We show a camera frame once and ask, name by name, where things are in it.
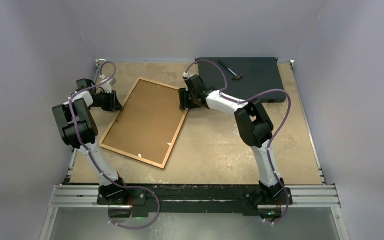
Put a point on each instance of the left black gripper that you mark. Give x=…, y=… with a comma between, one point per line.
x=114, y=105

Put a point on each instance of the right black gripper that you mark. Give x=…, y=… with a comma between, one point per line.
x=183, y=93

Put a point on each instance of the brown wooden picture frame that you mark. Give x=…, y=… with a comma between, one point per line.
x=175, y=136

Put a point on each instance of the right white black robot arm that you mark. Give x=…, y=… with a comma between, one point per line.
x=254, y=126

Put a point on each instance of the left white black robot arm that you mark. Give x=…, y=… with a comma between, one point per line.
x=78, y=129

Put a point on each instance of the dark flat equipment case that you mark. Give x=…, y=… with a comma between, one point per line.
x=260, y=74

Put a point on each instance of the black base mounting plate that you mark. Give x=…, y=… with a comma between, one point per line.
x=248, y=200

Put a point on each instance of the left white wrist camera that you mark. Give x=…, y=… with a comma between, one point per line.
x=107, y=84

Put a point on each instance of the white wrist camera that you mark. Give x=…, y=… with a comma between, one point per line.
x=107, y=84
x=187, y=75

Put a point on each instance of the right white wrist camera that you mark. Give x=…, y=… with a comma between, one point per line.
x=187, y=75

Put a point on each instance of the small black handled hammer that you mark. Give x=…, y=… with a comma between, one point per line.
x=236, y=77

